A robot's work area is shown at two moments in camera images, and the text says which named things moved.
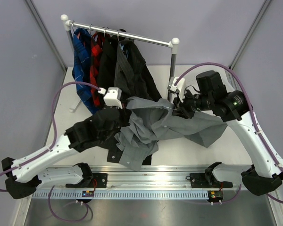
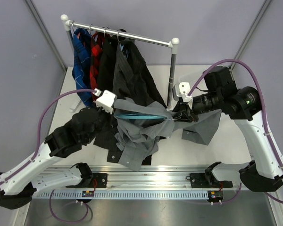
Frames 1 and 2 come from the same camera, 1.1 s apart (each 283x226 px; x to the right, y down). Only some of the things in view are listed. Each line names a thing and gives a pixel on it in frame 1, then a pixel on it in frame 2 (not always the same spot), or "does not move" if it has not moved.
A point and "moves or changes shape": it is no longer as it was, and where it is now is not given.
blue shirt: (81, 66) does not move
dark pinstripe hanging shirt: (131, 76) does not move
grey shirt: (151, 119) moves or changes shape
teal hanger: (166, 107) → (141, 116)
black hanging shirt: (107, 66) does not move
